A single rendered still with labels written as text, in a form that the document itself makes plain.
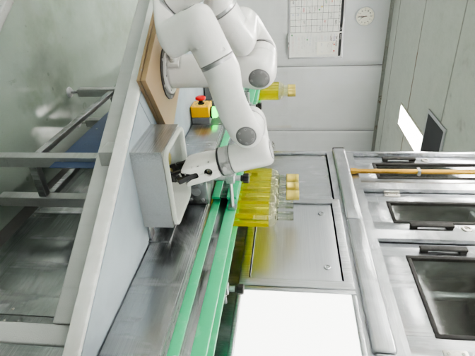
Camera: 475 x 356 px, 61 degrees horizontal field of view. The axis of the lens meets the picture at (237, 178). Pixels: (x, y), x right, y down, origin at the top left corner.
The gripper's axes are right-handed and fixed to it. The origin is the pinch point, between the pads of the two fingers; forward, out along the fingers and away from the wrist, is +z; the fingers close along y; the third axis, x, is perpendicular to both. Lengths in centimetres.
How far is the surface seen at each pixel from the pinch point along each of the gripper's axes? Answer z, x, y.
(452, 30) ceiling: -179, -73, 349
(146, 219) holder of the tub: 6.6, -7.1, -9.0
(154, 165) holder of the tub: -2.1, 7.1, -9.4
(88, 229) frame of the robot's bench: 12.4, 1.5, -22.9
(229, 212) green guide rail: -9.2, -21.1, 8.6
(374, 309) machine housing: -45, -49, -10
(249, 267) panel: -11.0, -38.4, 3.1
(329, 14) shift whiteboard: -82, -62, 608
